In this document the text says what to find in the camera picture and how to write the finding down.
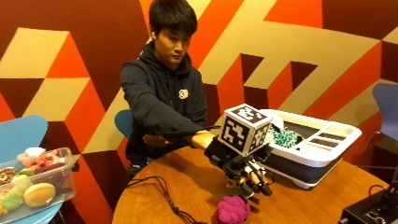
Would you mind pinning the magenta knitted toy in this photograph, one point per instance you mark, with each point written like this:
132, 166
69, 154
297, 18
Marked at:
233, 210

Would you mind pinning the white cube with black markers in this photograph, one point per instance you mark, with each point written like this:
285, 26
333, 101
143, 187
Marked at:
244, 130

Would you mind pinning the white and black dish rack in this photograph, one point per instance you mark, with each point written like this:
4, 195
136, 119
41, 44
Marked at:
314, 149

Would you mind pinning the black electronic box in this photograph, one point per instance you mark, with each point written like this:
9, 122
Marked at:
370, 210

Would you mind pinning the the person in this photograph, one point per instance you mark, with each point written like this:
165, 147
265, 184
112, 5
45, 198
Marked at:
161, 93

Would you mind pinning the blue chair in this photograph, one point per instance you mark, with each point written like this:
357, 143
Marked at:
123, 123
20, 133
387, 105

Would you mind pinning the clear plastic bin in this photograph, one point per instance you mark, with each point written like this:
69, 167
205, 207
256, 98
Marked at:
61, 183

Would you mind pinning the yellow round soft toy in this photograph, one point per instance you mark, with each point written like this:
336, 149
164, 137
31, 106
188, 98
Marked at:
39, 194

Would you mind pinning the pink soft toy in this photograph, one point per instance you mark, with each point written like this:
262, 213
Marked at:
39, 160

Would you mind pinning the white earbud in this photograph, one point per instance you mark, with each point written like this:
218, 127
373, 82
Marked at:
152, 35

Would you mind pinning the white fluffy soft toy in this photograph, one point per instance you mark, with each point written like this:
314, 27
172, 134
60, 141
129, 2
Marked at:
35, 151

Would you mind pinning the green soft toy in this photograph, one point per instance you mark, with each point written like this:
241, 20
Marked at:
12, 200

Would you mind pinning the brown spotted soft toy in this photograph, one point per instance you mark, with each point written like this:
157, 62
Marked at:
5, 175

